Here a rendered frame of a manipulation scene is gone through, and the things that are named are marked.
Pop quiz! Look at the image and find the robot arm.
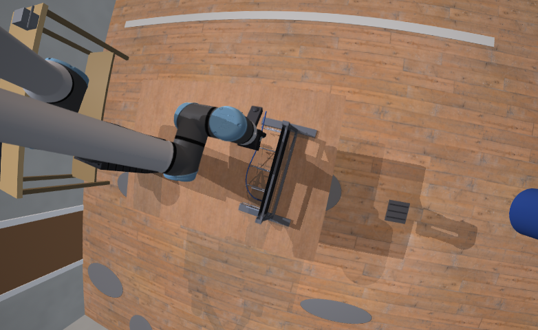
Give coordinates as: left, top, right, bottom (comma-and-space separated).
0, 26, 263, 182

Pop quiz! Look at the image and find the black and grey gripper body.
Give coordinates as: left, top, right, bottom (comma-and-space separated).
237, 129, 263, 151

